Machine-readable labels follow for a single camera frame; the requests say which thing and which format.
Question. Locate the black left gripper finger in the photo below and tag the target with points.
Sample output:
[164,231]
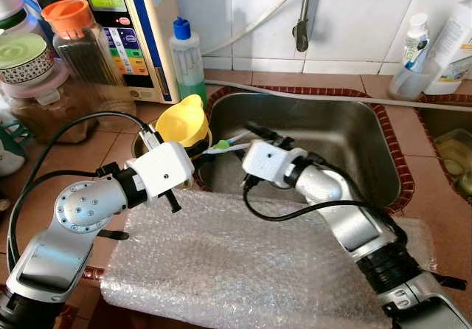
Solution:
[200,150]
[172,201]

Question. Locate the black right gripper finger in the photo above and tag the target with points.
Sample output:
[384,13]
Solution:
[262,132]

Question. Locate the white green plastic utensil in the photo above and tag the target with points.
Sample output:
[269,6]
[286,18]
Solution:
[222,146]

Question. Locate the yellow plastic cup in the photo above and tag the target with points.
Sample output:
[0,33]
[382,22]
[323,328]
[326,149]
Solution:
[181,122]

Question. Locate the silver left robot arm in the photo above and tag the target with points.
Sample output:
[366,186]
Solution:
[74,207]

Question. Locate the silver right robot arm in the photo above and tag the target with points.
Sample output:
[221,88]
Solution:
[354,226]

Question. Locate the wide steel sink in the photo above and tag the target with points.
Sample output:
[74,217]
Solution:
[339,133]

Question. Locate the white flexible pipe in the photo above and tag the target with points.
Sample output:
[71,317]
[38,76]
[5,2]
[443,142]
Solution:
[332,97]

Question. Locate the black tape strip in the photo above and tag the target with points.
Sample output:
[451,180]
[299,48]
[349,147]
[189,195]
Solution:
[451,280]
[112,234]

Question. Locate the clear bubble wrap sheet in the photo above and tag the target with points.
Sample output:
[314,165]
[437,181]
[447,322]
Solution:
[221,270]

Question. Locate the green dish soap bottle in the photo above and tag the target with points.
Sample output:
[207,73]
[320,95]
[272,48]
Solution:
[188,63]

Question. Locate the steel faucet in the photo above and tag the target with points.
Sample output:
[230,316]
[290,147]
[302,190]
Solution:
[302,34]

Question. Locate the beige water ionizer appliance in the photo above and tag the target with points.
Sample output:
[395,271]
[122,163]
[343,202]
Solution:
[140,34]

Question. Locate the clear plastic cup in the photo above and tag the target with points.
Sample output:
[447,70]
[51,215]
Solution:
[405,84]

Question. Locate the glass jar orange lid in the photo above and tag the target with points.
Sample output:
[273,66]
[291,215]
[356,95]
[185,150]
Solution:
[92,63]

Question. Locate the narrow steel sink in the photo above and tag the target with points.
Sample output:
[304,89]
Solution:
[453,156]

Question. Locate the plastic jar pink lid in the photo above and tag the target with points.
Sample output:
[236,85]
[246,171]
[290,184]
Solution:
[44,111]

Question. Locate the white mug green rabbit print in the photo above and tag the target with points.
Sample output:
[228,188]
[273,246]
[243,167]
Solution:
[13,152]

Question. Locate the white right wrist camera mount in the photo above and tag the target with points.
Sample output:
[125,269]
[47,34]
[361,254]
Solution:
[269,163]

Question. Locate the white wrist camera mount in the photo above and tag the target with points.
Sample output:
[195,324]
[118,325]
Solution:
[269,163]
[162,168]

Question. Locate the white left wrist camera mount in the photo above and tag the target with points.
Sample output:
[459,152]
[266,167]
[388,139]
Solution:
[162,168]

